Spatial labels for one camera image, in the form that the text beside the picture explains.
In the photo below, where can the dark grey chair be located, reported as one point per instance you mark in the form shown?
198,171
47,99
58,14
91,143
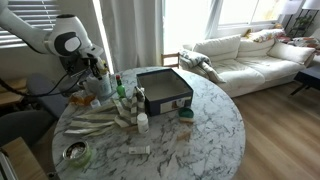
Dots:
20,128
46,100

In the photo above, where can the white window blinds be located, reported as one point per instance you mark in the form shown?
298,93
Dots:
33,13

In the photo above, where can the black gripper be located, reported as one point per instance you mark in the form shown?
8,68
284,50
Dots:
76,65

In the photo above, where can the white pill bottle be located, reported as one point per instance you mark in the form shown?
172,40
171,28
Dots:
142,124

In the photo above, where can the black plant stand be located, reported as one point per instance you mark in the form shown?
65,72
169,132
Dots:
301,23

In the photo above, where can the dark blue cardboard box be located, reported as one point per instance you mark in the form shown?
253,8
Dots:
156,107

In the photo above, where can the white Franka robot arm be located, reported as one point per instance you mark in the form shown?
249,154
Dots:
71,30

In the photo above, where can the wooden chair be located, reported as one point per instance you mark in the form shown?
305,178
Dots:
170,56

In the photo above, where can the light wooden furniture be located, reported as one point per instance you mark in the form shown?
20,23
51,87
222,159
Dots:
23,163

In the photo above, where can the white curtain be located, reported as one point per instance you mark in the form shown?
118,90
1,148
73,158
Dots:
133,33

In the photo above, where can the green sauce bottle red cap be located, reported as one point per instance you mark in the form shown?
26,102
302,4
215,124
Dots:
120,90

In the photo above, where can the white sofa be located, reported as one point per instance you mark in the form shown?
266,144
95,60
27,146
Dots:
260,71

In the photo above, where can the yellow packet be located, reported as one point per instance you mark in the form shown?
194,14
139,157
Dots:
104,69

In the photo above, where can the green sponge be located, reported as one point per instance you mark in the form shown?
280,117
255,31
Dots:
185,113

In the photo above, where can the white window frame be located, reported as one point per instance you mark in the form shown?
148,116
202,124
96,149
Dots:
246,25

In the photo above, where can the white lamp shade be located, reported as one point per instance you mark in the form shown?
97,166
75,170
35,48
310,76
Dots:
311,4
291,6

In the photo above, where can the small white jar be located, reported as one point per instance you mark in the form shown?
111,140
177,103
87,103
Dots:
95,103

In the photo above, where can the small white tube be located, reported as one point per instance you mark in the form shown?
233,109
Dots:
139,150

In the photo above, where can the grey white throw blanket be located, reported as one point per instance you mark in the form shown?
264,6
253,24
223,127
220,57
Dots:
200,63

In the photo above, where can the wooden bench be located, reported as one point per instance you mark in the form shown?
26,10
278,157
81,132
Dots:
13,91

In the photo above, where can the small wooden block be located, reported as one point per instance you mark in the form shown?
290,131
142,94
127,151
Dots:
184,136

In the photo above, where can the black coffee table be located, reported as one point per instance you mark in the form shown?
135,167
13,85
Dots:
308,78

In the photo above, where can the grey white striped cloth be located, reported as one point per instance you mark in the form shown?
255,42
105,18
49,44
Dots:
100,117

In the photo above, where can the floral patterned pillow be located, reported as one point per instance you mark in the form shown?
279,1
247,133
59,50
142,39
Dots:
266,35

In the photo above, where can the white sofa cushion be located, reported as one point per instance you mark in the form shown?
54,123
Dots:
290,52
256,48
218,48

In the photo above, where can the orange snack packets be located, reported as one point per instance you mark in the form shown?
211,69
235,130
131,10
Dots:
81,99

